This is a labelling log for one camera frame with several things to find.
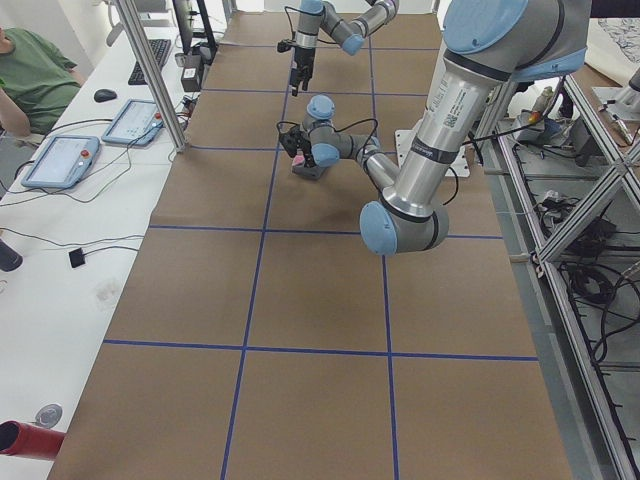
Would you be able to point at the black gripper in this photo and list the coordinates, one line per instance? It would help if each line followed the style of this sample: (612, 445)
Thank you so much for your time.
(302, 58)
(307, 151)

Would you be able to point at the pink towel with grey back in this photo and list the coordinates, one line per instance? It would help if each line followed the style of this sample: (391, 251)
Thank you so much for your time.
(298, 169)

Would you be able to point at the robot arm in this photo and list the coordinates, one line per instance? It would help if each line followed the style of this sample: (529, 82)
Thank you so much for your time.
(486, 43)
(316, 16)

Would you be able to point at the far teach pendant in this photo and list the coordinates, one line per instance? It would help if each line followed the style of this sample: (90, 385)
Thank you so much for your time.
(136, 124)

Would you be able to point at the teach pendant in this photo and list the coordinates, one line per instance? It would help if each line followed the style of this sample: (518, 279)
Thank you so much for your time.
(63, 162)
(136, 124)

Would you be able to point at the black computer mouse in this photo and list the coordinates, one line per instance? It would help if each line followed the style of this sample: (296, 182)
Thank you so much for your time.
(104, 95)

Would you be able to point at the near teach pendant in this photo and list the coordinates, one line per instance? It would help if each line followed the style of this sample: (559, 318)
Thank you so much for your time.
(63, 162)

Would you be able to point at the small black square pad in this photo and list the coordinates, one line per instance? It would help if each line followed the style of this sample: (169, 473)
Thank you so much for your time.
(77, 257)

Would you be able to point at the person in green shirt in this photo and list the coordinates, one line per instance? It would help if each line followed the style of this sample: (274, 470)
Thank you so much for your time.
(38, 83)

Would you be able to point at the red cylinder bottle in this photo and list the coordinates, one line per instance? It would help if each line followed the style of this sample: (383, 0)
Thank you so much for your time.
(30, 441)

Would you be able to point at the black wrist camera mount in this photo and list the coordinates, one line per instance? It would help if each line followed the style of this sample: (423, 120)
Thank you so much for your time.
(290, 140)

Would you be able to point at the aluminium frame post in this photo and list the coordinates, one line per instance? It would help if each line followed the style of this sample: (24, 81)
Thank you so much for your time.
(141, 48)

